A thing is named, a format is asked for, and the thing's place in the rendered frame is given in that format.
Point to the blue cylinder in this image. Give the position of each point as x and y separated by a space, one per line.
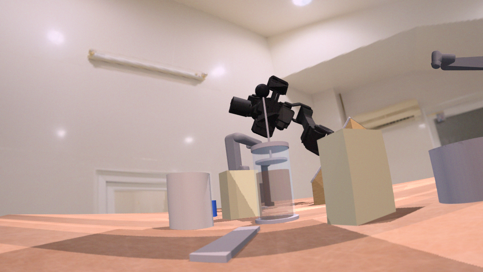
214 207

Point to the glass french press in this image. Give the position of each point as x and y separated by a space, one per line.
272 175

